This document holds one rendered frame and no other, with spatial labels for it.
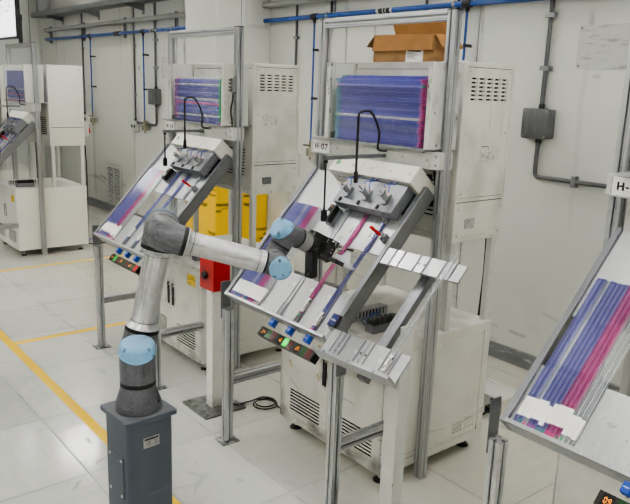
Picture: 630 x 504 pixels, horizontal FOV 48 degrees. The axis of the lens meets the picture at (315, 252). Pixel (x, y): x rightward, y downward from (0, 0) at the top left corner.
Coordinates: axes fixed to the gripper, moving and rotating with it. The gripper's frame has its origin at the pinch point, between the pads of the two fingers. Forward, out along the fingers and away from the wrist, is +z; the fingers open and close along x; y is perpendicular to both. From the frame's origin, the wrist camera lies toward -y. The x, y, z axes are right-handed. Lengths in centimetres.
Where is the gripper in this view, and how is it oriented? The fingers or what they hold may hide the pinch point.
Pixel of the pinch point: (341, 266)
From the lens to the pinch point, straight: 264.0
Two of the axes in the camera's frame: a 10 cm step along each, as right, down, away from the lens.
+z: 6.7, 3.5, 6.5
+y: 3.9, -9.2, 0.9
